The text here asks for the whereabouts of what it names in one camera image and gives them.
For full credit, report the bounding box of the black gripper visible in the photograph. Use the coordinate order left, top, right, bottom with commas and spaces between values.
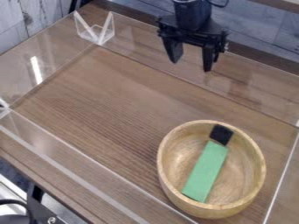
156, 0, 228, 72

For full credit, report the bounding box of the green foam stick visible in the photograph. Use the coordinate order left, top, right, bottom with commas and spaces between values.
181, 141, 228, 203

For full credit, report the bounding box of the wooden bowl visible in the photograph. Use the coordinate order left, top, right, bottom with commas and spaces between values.
156, 120, 267, 220

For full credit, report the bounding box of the small black square block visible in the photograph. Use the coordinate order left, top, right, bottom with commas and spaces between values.
209, 124, 233, 145

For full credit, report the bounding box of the clear acrylic corner bracket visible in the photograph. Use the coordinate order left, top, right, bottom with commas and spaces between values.
73, 11, 114, 46

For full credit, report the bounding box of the clear acrylic front wall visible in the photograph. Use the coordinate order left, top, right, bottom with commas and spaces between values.
0, 109, 197, 224

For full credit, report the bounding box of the black table leg bracket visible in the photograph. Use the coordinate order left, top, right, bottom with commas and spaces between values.
26, 184, 66, 224

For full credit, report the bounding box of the black cable lower left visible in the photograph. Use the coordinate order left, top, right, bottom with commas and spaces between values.
0, 199, 30, 215

